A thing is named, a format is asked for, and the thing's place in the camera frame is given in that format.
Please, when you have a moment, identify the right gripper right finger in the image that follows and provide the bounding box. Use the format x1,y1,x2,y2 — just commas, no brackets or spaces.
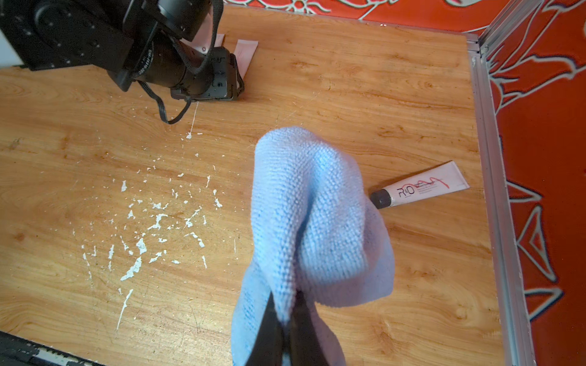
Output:
289,291,329,366

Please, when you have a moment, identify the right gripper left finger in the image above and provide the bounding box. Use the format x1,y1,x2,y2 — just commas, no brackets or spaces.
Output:
246,294,285,366

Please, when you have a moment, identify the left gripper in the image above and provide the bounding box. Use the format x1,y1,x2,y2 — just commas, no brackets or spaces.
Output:
118,1,244,102

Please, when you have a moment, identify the black cap white tube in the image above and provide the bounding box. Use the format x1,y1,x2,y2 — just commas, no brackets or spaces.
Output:
182,15,224,54

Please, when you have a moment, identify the blue microfiber cloth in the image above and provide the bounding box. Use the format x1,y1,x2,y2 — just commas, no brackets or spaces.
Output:
231,127,395,365

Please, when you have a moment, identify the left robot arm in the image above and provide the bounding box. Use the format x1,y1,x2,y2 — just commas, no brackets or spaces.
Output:
1,1,244,102

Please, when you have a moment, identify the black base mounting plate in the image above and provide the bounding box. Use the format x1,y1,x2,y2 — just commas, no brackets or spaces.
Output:
1,332,102,366

